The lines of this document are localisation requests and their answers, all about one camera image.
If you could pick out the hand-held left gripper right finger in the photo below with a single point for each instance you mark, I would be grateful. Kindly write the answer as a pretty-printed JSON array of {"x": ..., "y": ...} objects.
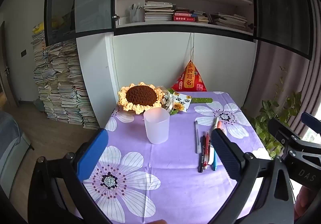
[{"x": 225, "y": 156}]

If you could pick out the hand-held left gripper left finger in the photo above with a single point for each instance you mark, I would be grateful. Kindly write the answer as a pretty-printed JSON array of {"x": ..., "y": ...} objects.
[{"x": 92, "y": 153}]

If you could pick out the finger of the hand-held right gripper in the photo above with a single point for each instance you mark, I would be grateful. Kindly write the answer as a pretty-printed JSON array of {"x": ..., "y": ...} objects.
[
  {"x": 311, "y": 120},
  {"x": 278, "y": 128}
]

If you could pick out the white eraser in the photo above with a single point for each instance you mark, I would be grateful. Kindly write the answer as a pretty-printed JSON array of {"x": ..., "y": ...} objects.
[{"x": 212, "y": 156}]

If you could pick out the blue pen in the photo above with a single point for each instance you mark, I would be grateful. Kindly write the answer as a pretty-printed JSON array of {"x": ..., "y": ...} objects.
[{"x": 215, "y": 165}]

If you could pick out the red gel pen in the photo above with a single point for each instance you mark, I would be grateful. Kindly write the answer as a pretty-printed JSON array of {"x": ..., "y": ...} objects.
[{"x": 205, "y": 157}]

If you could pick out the clear barrel pen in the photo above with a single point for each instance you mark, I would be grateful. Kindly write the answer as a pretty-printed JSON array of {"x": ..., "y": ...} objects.
[{"x": 208, "y": 140}]

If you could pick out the black marker pen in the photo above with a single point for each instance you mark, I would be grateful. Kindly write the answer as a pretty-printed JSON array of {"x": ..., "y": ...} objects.
[{"x": 201, "y": 161}]

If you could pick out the orange pen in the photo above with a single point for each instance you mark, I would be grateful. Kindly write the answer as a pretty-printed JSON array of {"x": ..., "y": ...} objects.
[{"x": 219, "y": 123}]

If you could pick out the light green pen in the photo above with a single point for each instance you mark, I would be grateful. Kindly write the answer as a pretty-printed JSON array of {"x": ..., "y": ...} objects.
[{"x": 215, "y": 123}]

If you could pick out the clear ruler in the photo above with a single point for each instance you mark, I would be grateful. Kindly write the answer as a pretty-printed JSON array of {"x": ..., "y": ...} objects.
[{"x": 197, "y": 136}]

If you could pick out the translucent plastic cup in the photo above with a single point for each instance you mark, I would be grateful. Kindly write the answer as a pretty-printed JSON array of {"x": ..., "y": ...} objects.
[{"x": 156, "y": 126}]

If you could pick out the person's right forearm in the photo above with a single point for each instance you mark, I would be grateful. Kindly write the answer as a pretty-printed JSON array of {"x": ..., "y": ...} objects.
[{"x": 304, "y": 200}]

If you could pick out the green potted plant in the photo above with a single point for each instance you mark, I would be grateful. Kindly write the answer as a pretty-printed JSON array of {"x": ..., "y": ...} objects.
[{"x": 270, "y": 113}]

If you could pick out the purple floral tablecloth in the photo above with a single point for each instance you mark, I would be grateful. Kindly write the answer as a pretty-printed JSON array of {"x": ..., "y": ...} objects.
[{"x": 175, "y": 176}]

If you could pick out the pink grey curtain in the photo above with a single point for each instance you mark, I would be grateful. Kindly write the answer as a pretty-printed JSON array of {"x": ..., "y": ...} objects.
[{"x": 275, "y": 68}]

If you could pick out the sunflower gift card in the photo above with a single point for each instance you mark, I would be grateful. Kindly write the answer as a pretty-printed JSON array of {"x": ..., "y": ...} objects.
[{"x": 183, "y": 101}]

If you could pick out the pile of books on floor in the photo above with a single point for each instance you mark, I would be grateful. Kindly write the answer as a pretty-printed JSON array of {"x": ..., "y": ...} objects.
[{"x": 62, "y": 88}]

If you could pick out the crochet sunflower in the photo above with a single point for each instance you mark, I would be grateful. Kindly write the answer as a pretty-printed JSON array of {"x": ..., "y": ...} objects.
[{"x": 140, "y": 94}]

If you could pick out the clear ribbon bow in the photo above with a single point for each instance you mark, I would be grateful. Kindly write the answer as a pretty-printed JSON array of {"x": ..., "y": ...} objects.
[{"x": 167, "y": 104}]

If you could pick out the grey sofa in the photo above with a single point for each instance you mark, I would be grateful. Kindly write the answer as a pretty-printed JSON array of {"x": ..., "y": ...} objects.
[{"x": 10, "y": 138}]

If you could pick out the red triangular pouch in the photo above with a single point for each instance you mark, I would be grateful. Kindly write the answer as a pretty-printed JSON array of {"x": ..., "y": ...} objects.
[{"x": 189, "y": 79}]

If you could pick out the white bookcase cabinet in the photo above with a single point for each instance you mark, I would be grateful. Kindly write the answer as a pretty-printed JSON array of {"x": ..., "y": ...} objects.
[{"x": 150, "y": 58}]

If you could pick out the right glass cabinet door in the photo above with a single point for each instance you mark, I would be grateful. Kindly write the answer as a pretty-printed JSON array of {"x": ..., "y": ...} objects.
[{"x": 280, "y": 8}]

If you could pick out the glass cabinet door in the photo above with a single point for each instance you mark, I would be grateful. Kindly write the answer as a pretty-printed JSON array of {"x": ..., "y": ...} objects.
[
  {"x": 280, "y": 8},
  {"x": 87, "y": 0}
]

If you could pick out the wooden door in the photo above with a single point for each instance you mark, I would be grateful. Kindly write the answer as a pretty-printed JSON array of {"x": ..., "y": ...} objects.
[{"x": 5, "y": 76}]

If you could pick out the wide stack of booklets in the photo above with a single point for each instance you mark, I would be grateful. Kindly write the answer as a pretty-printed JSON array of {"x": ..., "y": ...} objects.
[{"x": 229, "y": 20}]

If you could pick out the small stack of books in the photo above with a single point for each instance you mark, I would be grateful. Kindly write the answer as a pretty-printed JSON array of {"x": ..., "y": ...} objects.
[{"x": 200, "y": 17}]

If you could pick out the yellow plush toy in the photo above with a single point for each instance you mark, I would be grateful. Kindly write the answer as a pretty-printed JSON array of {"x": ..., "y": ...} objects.
[{"x": 39, "y": 27}]

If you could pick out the red dictionary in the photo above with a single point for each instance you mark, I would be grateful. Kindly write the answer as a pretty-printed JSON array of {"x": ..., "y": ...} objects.
[{"x": 184, "y": 18}]

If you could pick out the white pen holder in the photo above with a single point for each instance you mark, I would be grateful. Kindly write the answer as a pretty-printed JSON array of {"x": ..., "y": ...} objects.
[{"x": 136, "y": 15}]

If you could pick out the left glass cabinet door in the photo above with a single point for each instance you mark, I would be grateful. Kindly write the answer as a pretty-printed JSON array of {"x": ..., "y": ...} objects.
[{"x": 87, "y": 0}]

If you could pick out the tall stack of magazines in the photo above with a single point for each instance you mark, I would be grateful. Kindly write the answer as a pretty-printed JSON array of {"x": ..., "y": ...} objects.
[{"x": 159, "y": 12}]

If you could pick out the black wall switch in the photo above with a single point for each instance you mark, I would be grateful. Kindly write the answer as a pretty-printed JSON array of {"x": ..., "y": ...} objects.
[{"x": 24, "y": 53}]

